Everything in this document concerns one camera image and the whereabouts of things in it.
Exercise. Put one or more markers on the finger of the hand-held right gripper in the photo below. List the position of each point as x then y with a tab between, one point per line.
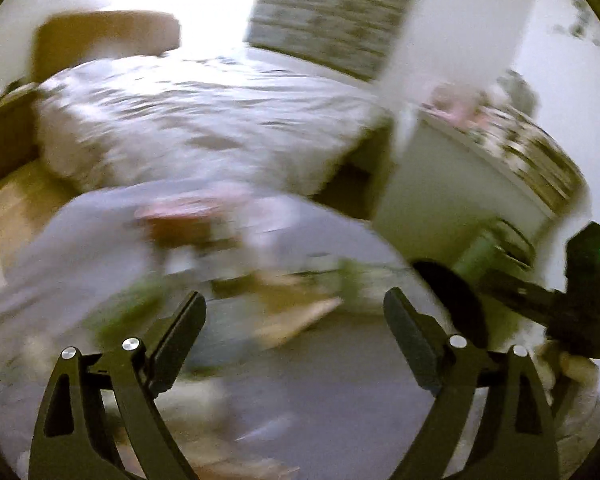
522	295

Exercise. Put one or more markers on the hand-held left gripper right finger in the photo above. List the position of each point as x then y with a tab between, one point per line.
412	340

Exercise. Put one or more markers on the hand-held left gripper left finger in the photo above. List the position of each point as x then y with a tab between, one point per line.
177	345

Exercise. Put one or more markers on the black round trash bin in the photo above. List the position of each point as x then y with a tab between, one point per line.
455	300

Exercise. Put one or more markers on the white air purifier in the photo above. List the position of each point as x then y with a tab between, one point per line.
480	255

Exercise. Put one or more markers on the pink packet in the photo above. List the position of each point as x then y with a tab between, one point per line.
190	220

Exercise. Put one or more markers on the patterned folded cloth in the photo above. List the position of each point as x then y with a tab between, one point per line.
535	160

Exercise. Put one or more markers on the white dresser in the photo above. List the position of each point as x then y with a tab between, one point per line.
445	180

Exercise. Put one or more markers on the pink items on dresser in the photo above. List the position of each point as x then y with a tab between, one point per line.
455	105

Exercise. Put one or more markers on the white bed duvet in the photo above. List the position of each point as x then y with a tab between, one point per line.
205	120

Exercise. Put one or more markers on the wooden nightstand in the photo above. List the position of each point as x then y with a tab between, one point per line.
5	135

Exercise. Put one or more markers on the wooden headboard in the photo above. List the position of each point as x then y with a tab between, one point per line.
95	35

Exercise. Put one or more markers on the patterned curtain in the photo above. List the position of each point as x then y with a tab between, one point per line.
330	10

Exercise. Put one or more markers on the dark leaf wall stickers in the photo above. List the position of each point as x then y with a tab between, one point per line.
577	20

